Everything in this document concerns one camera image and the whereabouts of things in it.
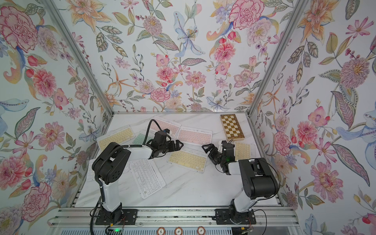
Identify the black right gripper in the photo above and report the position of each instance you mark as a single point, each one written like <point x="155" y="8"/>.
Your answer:
<point x="212" y="154"/>

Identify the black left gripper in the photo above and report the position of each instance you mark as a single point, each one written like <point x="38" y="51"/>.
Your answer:
<point x="173" y="148"/>

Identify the pink keyboard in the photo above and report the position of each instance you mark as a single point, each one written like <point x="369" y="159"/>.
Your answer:
<point x="194" y="136"/>
<point x="164" y="123"/>

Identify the yellow keyboard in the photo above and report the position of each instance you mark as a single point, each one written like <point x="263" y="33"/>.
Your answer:
<point x="120" y="136"/>
<point x="189" y="159"/>
<point x="242" y="151"/>

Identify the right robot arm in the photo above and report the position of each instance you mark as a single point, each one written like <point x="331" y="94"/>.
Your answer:
<point x="257" y="178"/>

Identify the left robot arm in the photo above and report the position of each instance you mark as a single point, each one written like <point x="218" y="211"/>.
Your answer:
<point x="110" y="164"/>

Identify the wooden chessboard box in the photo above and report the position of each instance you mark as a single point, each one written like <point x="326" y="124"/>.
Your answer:
<point x="232" y="128"/>

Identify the mint green keyboard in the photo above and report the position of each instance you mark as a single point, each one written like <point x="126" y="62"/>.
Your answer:
<point x="140" y="137"/>

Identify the white keyboard centre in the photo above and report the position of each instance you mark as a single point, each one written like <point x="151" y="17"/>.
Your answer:
<point x="147" y="177"/>

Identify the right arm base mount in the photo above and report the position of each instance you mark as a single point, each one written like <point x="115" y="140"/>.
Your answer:
<point x="230" y="216"/>

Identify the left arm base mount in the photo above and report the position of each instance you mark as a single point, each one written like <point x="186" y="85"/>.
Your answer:
<point x="118" y="216"/>

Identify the aluminium front rail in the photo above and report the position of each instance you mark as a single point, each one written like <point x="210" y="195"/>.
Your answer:
<point x="176" y="217"/>

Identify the aluminium frame post right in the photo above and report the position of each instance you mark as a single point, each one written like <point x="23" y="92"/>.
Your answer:
<point x="296" y="13"/>

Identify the aluminium frame post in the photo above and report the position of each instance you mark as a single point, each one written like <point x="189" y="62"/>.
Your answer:
<point x="296" y="13"/>
<point x="78" y="56"/>

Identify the aluminium frame post left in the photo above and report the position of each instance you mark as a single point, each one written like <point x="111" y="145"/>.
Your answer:
<point x="78" y="56"/>

